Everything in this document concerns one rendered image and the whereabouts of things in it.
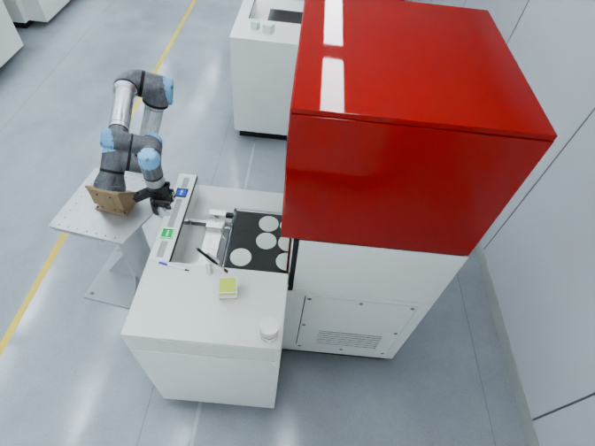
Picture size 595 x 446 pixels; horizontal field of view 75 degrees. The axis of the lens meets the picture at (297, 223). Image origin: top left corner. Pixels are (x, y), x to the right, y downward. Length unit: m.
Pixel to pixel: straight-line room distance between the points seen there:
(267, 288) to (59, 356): 1.57
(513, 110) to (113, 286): 2.53
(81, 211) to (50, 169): 1.64
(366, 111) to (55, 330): 2.41
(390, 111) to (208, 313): 1.04
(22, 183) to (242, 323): 2.69
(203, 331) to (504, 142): 1.23
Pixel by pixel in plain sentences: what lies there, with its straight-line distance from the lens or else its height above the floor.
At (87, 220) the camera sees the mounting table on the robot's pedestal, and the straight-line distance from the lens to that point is 2.27.
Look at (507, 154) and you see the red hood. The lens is 1.30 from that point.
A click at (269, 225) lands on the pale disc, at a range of 1.97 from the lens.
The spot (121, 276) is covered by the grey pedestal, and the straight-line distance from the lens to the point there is 2.99.
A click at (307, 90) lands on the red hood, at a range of 1.18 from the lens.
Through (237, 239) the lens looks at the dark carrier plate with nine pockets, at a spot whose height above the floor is 0.90.
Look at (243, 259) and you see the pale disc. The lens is 1.85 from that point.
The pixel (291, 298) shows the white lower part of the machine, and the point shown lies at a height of 0.74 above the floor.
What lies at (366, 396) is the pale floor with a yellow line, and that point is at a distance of 2.60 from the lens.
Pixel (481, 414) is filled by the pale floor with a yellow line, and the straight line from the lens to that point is 2.83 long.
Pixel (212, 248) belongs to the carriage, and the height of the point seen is 0.88.
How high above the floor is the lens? 2.45
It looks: 51 degrees down
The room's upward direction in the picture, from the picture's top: 7 degrees clockwise
